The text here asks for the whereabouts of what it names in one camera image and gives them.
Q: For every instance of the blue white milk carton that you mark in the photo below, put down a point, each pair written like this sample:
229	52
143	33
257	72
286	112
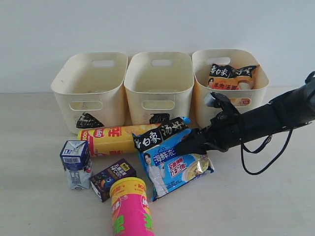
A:
76	160

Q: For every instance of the cream bin circle mark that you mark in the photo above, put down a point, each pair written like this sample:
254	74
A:
244	100

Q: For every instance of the purple juice box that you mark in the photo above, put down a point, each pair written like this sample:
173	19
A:
102	181

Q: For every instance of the blue noodle packet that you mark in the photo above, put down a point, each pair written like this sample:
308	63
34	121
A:
166	169

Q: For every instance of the cream bin square mark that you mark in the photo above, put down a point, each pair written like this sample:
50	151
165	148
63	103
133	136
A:
159	86

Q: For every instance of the orange noodle packet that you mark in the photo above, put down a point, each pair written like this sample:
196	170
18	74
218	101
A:
226	77

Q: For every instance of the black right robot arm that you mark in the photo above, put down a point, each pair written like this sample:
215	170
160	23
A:
291	110

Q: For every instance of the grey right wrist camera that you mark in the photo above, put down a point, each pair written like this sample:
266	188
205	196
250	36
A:
216	100

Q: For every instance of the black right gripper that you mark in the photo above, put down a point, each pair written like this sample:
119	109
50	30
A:
223	133

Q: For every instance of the cream bin triangle mark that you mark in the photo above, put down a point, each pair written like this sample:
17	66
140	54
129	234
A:
89	90

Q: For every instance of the yellow Lays chips can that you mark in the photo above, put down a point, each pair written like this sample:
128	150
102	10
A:
113	140

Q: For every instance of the pink Lays chips can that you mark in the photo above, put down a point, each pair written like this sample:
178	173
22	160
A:
131	214

